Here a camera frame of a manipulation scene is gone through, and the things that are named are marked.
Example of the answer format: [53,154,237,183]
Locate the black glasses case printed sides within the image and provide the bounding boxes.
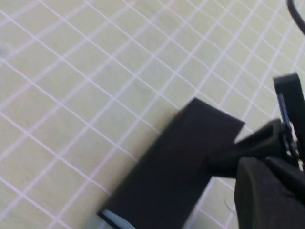
[97,97,246,229]

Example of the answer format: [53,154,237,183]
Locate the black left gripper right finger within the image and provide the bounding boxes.
[265,156,305,203]

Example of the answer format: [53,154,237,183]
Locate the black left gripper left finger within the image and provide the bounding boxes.
[233,156,305,229]

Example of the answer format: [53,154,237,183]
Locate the green white-grid tablecloth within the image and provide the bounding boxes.
[0,0,305,229]

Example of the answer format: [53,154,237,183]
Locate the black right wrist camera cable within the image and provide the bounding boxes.
[286,0,305,36]

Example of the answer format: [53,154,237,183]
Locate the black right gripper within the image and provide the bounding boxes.
[207,72,305,179]

